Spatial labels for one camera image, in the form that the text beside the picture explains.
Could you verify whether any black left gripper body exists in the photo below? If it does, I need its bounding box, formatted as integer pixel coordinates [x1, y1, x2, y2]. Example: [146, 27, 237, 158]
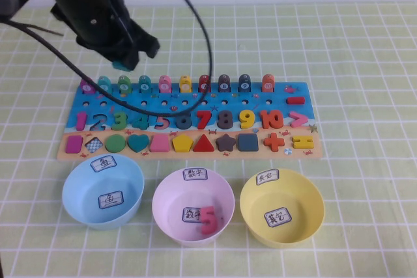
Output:
[73, 7, 154, 64]

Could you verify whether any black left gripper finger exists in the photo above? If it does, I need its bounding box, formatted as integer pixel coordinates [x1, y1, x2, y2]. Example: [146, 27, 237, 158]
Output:
[113, 50, 141, 71]
[138, 35, 160, 59]

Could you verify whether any teal number two piece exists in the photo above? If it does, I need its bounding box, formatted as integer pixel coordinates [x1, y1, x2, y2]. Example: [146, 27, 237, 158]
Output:
[112, 59, 134, 72]

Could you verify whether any teal number four piece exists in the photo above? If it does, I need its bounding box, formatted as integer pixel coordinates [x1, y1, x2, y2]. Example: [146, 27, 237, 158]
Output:
[131, 112, 151, 130]

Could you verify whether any green number three piece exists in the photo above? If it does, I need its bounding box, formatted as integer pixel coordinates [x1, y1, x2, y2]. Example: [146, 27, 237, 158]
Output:
[111, 111, 128, 132]

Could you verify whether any magenta number one piece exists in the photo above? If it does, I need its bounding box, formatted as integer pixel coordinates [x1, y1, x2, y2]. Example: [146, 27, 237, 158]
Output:
[76, 111, 88, 131]

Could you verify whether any teal heart piece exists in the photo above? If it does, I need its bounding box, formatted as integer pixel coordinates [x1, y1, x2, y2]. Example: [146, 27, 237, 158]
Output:
[127, 134, 150, 154]

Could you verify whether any grey number six piece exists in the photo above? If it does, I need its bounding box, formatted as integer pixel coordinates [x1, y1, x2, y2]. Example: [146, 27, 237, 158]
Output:
[177, 111, 194, 130]

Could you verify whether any green circle piece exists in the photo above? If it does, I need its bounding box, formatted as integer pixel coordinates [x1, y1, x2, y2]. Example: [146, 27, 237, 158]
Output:
[106, 134, 127, 154]

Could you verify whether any pink trapezoid piece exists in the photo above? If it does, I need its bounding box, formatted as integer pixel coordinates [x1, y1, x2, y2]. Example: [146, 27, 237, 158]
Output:
[149, 134, 170, 152]

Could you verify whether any red number seven piece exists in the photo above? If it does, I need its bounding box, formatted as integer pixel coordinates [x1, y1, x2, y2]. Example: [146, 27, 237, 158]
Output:
[196, 110, 214, 130]

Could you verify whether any colourful wooden puzzle board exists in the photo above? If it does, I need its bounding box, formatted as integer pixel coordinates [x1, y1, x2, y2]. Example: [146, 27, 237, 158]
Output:
[57, 81, 323, 161]

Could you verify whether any yellow pentagon piece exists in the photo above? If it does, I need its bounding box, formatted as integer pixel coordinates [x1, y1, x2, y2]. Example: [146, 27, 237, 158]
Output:
[172, 134, 195, 153]

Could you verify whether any magenta rectangle piece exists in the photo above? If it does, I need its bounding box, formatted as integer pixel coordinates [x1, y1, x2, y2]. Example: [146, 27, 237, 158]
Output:
[65, 135, 81, 154]

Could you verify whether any brown number eight piece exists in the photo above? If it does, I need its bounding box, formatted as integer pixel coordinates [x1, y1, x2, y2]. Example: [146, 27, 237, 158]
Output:
[217, 110, 234, 130]

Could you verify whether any red triangle piece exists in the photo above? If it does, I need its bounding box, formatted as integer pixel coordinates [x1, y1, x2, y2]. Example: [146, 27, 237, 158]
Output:
[192, 133, 216, 153]

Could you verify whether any yellow number nine piece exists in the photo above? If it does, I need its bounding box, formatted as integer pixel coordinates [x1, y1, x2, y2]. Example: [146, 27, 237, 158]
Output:
[239, 110, 257, 130]

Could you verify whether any brown star piece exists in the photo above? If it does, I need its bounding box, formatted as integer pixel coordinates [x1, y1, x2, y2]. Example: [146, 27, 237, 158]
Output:
[215, 133, 237, 152]

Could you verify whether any orange number ten piece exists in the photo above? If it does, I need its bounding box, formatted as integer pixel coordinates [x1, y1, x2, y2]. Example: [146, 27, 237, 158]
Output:
[259, 109, 284, 130]

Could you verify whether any slate square piece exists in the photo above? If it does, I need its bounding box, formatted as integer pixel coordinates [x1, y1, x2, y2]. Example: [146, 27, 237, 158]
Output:
[237, 133, 260, 152]

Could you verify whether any light pink plastic bowl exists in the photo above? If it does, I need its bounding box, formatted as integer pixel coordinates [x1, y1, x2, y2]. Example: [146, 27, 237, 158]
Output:
[152, 167, 235, 248]

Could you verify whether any light blue plastic bowl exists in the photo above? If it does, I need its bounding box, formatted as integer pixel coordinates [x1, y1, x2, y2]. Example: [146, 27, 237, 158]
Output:
[61, 154, 145, 230]

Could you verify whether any orange plus sign piece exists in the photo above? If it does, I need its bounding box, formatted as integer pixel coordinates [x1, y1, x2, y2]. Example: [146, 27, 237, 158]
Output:
[263, 133, 285, 152]

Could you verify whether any pink greater-than sign piece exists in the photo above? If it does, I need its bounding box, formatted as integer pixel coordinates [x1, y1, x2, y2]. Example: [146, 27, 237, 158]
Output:
[289, 111, 309, 128]

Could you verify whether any yellow equals sign piece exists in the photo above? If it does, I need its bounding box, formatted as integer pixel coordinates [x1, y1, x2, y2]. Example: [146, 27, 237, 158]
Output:
[292, 135, 314, 150]

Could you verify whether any pink number five piece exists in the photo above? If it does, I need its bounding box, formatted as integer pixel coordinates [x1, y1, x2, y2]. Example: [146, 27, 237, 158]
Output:
[199, 205, 219, 235]

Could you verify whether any yellow plastic bowl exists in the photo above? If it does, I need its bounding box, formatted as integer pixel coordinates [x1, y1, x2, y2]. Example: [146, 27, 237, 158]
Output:
[239, 167, 326, 249]

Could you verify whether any green fish number three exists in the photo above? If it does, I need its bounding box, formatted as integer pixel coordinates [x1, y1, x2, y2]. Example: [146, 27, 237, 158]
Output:
[117, 75, 132, 94]

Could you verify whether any blue-teal fish number four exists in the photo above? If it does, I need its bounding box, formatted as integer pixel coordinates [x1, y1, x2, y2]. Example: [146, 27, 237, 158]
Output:
[137, 75, 152, 94]

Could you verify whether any teal fish number two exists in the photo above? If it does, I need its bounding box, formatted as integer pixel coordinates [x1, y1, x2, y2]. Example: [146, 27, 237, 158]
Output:
[97, 75, 113, 94]

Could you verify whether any pink fish number five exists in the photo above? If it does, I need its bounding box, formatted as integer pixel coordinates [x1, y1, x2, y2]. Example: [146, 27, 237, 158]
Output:
[158, 75, 173, 94]

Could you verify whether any magenta fish number one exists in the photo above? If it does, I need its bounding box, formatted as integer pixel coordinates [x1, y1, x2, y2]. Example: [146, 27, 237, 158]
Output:
[80, 76, 96, 94]

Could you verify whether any yellow fish number six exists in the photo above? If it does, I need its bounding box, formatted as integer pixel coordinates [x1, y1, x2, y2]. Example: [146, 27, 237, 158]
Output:
[179, 75, 193, 94]

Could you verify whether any red fish number seven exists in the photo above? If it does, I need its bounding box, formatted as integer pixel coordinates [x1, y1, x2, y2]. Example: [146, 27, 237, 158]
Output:
[198, 74, 212, 93]

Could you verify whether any brown fish number eight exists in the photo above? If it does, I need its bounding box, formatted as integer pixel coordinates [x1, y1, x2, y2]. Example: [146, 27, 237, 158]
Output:
[218, 74, 231, 93]

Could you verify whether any slate fish number nine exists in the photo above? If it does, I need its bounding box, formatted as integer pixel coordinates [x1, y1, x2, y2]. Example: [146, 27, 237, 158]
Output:
[238, 74, 252, 92]

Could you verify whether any orange fish number ten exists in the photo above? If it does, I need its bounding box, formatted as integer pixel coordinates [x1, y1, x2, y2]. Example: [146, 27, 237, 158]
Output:
[261, 74, 276, 92]

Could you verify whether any green grid tablecloth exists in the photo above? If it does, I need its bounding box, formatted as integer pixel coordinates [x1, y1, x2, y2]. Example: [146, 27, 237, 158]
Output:
[0, 4, 417, 278]

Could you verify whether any black braided cable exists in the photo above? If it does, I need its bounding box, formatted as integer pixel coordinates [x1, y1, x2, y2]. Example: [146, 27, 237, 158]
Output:
[0, 0, 216, 118]

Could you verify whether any thin black cable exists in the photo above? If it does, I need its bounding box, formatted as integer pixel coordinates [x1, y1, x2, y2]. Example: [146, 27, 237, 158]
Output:
[22, 23, 65, 36]

